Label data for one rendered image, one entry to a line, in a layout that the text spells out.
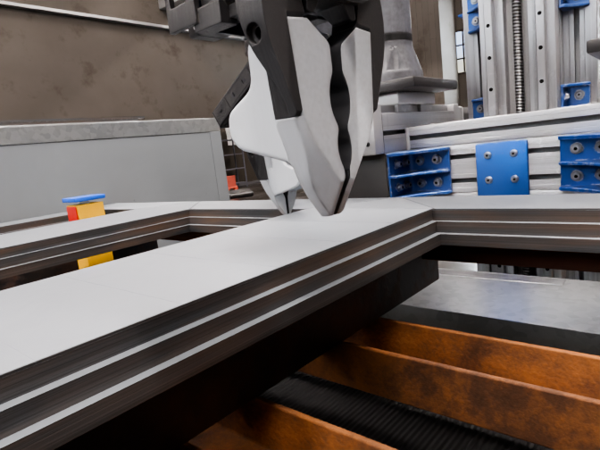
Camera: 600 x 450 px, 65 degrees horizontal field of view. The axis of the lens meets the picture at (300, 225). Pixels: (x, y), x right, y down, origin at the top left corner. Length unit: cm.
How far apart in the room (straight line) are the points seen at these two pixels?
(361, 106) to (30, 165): 101
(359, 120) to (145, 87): 1269
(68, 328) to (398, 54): 86
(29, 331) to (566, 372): 43
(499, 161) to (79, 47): 1168
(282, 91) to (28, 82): 1139
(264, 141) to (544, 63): 82
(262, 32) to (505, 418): 36
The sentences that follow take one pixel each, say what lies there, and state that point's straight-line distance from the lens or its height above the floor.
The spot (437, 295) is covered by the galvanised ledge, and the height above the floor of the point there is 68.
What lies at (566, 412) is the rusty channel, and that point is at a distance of 43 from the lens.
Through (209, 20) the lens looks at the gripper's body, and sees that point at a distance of 24.
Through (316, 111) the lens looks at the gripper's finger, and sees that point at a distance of 21.
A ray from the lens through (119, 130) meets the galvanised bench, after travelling 129.
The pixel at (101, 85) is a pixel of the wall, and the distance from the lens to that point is 1228.
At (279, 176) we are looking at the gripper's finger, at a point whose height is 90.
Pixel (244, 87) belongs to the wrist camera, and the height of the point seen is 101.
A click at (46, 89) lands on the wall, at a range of 1168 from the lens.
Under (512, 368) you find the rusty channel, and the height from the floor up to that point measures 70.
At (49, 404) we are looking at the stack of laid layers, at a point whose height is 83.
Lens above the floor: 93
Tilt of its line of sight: 9 degrees down
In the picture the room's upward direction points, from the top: 7 degrees counter-clockwise
